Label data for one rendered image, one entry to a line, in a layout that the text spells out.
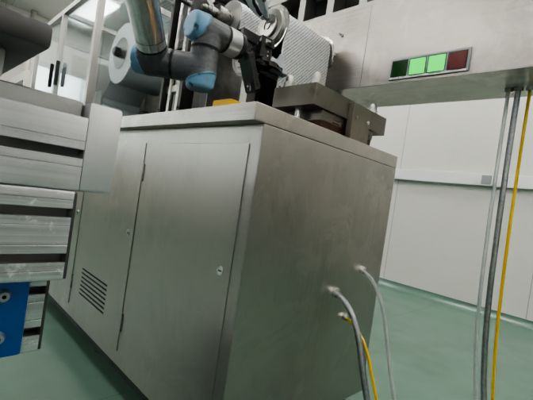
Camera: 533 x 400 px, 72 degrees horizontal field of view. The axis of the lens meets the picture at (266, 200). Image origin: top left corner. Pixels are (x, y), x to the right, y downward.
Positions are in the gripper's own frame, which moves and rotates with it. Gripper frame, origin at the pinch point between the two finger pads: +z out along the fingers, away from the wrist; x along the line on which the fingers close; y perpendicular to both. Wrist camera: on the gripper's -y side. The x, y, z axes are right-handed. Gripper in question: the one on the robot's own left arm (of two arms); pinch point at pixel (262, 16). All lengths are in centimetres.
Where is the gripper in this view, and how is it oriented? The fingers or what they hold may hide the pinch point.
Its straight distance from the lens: 131.2
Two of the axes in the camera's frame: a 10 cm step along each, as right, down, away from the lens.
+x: -6.9, -1.1, 7.1
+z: 4.5, 7.1, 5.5
